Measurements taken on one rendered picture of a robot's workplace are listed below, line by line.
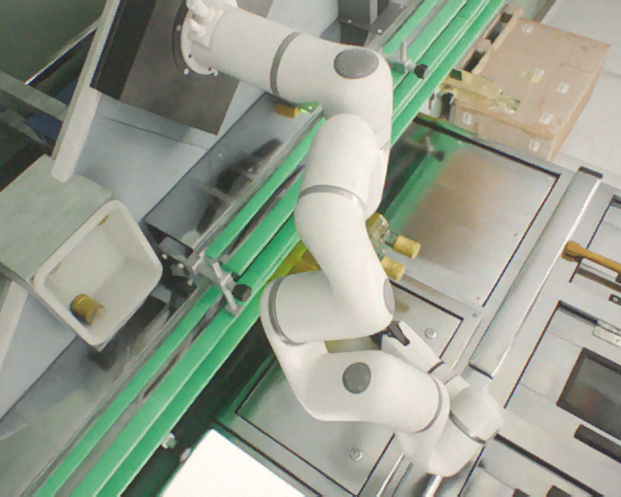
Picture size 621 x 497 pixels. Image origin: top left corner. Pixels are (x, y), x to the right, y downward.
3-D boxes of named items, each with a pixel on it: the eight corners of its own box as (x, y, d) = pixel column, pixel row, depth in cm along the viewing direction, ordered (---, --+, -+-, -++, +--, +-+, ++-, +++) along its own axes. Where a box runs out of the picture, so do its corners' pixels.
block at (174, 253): (170, 276, 109) (197, 293, 107) (153, 248, 101) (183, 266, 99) (181, 262, 111) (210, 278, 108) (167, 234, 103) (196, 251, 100)
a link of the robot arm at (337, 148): (371, 189, 66) (372, 261, 79) (397, 45, 78) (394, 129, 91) (288, 181, 67) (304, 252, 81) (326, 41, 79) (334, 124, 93)
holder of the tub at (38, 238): (74, 336, 104) (104, 358, 101) (-11, 253, 81) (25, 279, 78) (140, 265, 111) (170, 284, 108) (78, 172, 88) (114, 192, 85)
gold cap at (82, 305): (101, 301, 96) (83, 289, 98) (85, 317, 94) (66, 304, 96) (107, 313, 99) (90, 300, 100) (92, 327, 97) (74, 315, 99)
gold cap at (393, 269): (377, 274, 114) (396, 285, 112) (377, 265, 111) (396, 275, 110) (385, 261, 116) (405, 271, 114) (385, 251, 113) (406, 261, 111)
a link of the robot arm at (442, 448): (411, 355, 80) (475, 389, 94) (350, 424, 81) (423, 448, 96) (451, 397, 74) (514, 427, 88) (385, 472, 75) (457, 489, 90)
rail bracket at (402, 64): (365, 63, 125) (421, 84, 120) (364, 34, 119) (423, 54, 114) (375, 52, 126) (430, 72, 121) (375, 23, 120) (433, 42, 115)
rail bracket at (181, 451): (135, 431, 111) (187, 471, 106) (121, 420, 106) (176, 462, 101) (149, 413, 113) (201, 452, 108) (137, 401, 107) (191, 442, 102)
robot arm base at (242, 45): (154, 46, 82) (240, 85, 76) (191, -39, 80) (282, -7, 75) (213, 83, 96) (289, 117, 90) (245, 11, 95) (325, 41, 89)
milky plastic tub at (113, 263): (62, 325, 100) (97, 351, 96) (-11, 255, 81) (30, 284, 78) (132, 251, 107) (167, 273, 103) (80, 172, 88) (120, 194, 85)
